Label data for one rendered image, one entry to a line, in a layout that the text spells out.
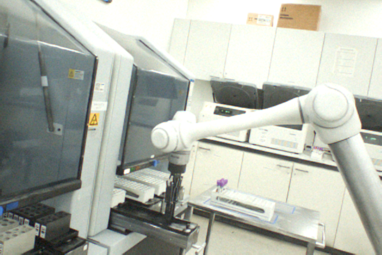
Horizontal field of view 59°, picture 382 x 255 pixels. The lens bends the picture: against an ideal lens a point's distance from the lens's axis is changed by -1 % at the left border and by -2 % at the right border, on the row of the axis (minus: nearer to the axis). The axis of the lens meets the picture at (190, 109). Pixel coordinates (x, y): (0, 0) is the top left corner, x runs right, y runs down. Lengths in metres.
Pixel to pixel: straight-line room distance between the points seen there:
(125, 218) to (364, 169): 0.90
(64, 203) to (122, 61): 0.54
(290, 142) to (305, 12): 1.43
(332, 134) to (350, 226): 2.67
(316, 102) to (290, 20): 3.02
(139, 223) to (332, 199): 2.53
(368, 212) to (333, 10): 3.40
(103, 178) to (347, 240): 2.84
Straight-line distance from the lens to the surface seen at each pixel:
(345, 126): 1.09
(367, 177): 1.13
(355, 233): 3.75
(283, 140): 3.58
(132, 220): 1.44
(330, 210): 3.67
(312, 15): 4.02
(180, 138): 1.20
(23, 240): 1.10
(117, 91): 1.30
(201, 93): 4.41
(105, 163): 1.33
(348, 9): 4.35
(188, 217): 1.72
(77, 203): 1.26
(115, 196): 1.49
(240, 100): 4.05
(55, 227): 1.18
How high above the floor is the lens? 1.34
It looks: 3 degrees down
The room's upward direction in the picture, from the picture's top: 10 degrees clockwise
